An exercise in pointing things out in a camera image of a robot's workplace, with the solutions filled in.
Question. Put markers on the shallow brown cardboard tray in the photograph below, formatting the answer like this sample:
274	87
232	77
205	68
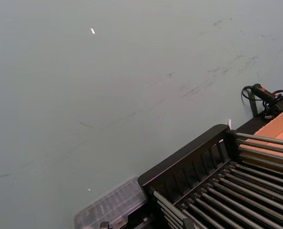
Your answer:
282	124

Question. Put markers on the black rack with steel bars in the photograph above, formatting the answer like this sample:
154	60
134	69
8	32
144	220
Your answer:
203	167

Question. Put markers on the clear plastic case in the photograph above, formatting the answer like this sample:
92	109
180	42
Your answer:
107	205

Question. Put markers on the pale grey-blue wall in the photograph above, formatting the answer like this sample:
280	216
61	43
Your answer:
84	71

